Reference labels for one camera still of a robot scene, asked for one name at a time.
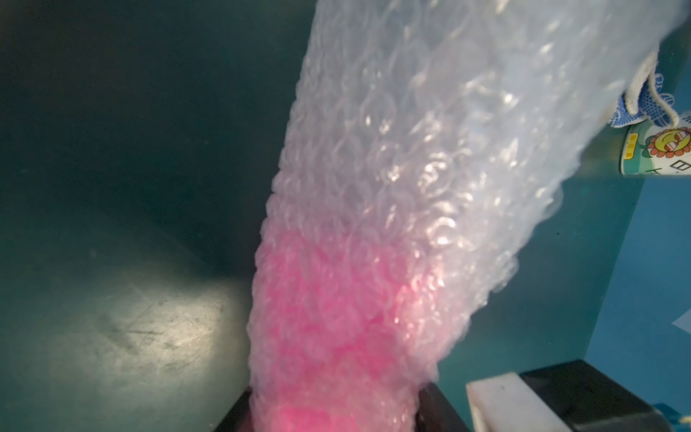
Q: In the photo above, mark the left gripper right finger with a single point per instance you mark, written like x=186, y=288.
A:
x=436, y=414

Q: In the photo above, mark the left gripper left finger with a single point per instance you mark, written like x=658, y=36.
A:
x=239, y=418

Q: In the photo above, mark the pink plastic wine glass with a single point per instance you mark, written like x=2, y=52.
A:
x=332, y=336

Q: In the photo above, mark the beige tape dispenser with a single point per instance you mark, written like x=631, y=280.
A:
x=572, y=396

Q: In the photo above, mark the clear bubble wrap sheet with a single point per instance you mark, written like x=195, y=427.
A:
x=449, y=127

